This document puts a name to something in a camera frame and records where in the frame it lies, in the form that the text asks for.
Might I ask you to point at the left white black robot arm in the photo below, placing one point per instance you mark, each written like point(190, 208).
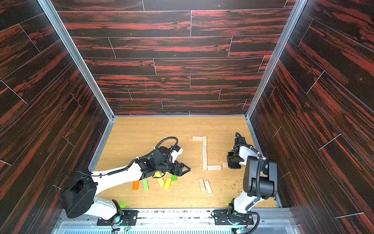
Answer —
point(80, 193)

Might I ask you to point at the lower orange block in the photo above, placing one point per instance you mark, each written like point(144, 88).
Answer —
point(135, 185)

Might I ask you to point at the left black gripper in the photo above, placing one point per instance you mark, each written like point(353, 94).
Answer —
point(179, 173)

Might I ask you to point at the aluminium front rail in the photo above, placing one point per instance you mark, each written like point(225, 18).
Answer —
point(181, 221)

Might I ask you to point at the left yellow block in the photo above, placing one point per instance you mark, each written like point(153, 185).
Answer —
point(159, 178)

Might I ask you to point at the natural wood block crosswise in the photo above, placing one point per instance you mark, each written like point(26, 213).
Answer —
point(197, 138)

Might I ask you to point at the long light green block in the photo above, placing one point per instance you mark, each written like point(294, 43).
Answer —
point(145, 184)

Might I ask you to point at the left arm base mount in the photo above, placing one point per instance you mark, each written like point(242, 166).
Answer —
point(122, 218)

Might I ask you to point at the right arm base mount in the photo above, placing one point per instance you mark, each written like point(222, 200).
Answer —
point(226, 217)

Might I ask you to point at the small yellow block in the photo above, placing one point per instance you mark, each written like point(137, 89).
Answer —
point(167, 183)

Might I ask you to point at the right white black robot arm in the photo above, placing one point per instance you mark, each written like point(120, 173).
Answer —
point(260, 180)

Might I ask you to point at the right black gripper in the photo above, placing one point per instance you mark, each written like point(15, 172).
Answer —
point(232, 159)

